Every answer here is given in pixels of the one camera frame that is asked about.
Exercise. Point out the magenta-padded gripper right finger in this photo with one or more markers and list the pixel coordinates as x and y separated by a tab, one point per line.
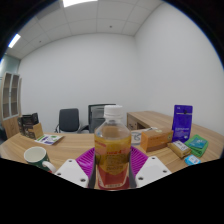
151	168

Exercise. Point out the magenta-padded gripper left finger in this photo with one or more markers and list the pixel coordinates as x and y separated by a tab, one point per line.
71	170

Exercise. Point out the yellow drink bottle white cap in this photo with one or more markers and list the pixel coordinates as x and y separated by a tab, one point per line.
112	146

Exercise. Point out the orange cardboard box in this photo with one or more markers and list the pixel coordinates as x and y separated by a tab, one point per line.
156	140

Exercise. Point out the small tan box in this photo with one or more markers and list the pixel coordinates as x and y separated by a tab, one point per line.
179	148

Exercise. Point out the white paper sheet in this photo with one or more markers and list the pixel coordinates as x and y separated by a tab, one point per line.
136	136

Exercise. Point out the white printed leaflet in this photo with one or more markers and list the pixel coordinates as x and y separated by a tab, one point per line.
49	139

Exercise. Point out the green white ceramic mug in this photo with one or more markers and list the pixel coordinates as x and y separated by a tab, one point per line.
35	157

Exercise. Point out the small blue packet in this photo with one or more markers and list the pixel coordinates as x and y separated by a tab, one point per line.
192	160

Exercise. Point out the wooden side desk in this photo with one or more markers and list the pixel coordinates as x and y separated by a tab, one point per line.
150	119

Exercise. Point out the green flat packet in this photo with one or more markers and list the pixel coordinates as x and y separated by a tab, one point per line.
198	144

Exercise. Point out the purple upright box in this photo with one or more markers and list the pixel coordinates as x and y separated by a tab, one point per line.
182	122

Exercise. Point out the large dark printed box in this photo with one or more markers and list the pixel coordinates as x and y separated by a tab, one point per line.
31	125

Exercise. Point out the small dark printed box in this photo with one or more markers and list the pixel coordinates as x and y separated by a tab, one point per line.
20	126

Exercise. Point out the square ceiling light panel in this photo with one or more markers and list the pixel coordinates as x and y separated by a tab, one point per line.
14	40
78	2

